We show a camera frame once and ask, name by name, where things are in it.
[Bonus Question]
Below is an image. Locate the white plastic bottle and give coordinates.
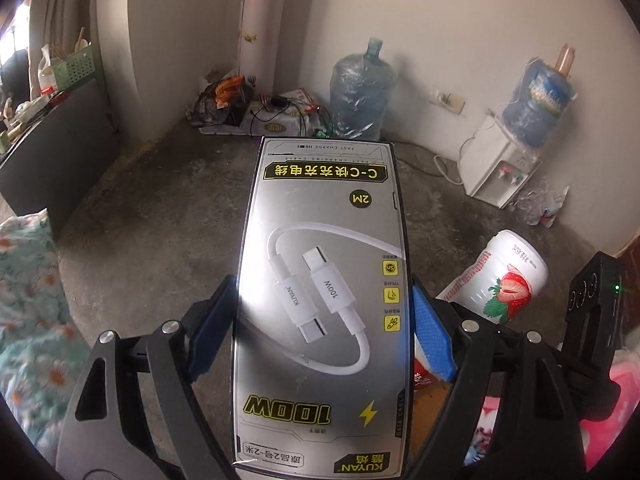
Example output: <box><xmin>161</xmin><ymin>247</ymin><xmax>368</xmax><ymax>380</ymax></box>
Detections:
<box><xmin>37</xmin><ymin>45</ymin><xmax>63</xmax><ymax>96</ymax></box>

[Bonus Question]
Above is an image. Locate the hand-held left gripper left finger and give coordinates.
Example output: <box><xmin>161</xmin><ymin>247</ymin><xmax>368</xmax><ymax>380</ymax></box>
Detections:
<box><xmin>55</xmin><ymin>274</ymin><xmax>238</xmax><ymax>480</ymax></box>

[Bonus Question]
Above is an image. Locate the blue water jug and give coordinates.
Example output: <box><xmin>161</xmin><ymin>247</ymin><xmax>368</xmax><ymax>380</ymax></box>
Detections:
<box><xmin>501</xmin><ymin>57</ymin><xmax>576</xmax><ymax>148</ymax></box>

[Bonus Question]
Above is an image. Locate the white printed rolled mat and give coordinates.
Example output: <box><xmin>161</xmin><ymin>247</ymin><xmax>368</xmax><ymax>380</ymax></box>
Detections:
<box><xmin>236</xmin><ymin>0</ymin><xmax>291</xmax><ymax>92</ymax></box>

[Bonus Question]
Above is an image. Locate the dark cabinet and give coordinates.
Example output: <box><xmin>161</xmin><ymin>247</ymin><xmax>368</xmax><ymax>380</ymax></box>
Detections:
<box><xmin>0</xmin><ymin>77</ymin><xmax>121</xmax><ymax>241</ymax></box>

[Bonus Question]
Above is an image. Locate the crumpled clear plastic bag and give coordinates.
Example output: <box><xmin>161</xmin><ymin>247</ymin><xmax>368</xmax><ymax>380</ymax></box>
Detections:
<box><xmin>517</xmin><ymin>185</ymin><xmax>571</xmax><ymax>228</ymax></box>

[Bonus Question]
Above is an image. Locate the grey curtain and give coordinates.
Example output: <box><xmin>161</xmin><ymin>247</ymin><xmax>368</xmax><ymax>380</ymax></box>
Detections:
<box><xmin>25</xmin><ymin>0</ymin><xmax>106</xmax><ymax>86</ymax></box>

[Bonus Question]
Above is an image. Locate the white wall socket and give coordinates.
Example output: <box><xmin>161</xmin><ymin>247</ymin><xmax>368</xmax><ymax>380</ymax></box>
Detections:
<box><xmin>432</xmin><ymin>89</ymin><xmax>466</xmax><ymax>115</ymax></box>

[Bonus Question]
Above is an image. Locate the pink floral clothing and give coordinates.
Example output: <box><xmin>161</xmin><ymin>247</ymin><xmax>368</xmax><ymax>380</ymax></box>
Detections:
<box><xmin>465</xmin><ymin>395</ymin><xmax>501</xmax><ymax>466</ymax></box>

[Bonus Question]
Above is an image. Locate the pile of desk clutter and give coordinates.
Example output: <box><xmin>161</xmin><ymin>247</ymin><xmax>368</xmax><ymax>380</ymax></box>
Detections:
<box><xmin>0</xmin><ymin>87</ymin><xmax>66</xmax><ymax>153</ymax></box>

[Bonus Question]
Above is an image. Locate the empty clear water jug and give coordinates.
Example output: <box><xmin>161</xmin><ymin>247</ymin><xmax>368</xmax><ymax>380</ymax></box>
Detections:
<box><xmin>329</xmin><ymin>37</ymin><xmax>398</xmax><ymax>142</ymax></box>

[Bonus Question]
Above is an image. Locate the black charger with cables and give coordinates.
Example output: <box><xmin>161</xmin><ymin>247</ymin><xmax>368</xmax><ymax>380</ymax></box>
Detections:
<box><xmin>250</xmin><ymin>94</ymin><xmax>321</xmax><ymax>121</ymax></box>

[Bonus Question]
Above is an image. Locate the pile of cables and boxes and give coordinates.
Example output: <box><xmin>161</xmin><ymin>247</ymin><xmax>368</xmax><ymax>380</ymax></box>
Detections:
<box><xmin>199</xmin><ymin>89</ymin><xmax>331</xmax><ymax>137</ymax></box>

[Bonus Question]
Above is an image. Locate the green plastic basket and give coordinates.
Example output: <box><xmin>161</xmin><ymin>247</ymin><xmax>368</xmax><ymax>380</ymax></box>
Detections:
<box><xmin>50</xmin><ymin>45</ymin><xmax>97</xmax><ymax>92</ymax></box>

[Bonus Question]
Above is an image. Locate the red printed packet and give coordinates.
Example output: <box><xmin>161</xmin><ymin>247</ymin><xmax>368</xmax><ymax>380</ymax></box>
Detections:
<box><xmin>414</xmin><ymin>357</ymin><xmax>451</xmax><ymax>396</ymax></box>

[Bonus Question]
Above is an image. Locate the floral teal blanket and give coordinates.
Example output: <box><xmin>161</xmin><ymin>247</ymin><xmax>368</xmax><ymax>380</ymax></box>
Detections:
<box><xmin>0</xmin><ymin>214</ymin><xmax>91</xmax><ymax>411</ymax></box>

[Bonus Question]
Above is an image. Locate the silver charging cable box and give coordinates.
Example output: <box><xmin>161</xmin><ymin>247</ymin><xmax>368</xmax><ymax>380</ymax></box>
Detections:
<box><xmin>231</xmin><ymin>136</ymin><xmax>415</xmax><ymax>478</ymax></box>

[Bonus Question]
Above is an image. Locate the white strawberry canister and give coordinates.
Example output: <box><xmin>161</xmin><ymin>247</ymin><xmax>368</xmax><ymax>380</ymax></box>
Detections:
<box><xmin>435</xmin><ymin>230</ymin><xmax>549</xmax><ymax>323</ymax></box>

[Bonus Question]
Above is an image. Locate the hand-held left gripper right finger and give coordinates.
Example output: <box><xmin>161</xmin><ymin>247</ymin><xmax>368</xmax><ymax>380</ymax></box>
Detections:
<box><xmin>405</xmin><ymin>282</ymin><xmax>586</xmax><ymax>480</ymax></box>

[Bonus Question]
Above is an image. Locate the white water dispenser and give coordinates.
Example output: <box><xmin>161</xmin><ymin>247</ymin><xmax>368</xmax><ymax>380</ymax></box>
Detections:
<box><xmin>459</xmin><ymin>114</ymin><xmax>543</xmax><ymax>209</ymax></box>

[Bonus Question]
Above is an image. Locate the dark crumpled snack bag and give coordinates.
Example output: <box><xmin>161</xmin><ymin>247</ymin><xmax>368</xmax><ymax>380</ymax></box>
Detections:
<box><xmin>187</xmin><ymin>75</ymin><xmax>251</xmax><ymax>128</ymax></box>

